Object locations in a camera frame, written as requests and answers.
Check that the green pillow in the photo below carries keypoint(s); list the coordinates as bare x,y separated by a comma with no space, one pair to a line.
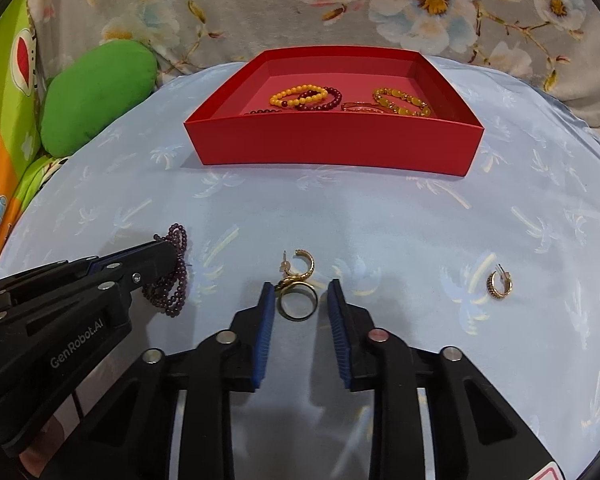
95,100

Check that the thin gold bangle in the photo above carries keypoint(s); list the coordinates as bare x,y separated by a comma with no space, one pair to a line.
360,106

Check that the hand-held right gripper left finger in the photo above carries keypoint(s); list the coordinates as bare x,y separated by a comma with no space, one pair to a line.
265,340

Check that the gold hoop earring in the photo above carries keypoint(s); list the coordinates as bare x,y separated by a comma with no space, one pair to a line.
502,292
307,262

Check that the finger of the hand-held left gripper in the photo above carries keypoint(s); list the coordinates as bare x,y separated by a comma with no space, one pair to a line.
150,266
120,260

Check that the red cardboard box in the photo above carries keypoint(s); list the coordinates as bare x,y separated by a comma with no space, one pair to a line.
330,142

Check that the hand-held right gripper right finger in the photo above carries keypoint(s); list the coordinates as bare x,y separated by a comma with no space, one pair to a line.
336,340

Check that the grey floral bed sheet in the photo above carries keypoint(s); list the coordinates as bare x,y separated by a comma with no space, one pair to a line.
260,5

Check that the colourful cartoon blanket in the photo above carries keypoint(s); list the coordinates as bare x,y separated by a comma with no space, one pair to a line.
10,110

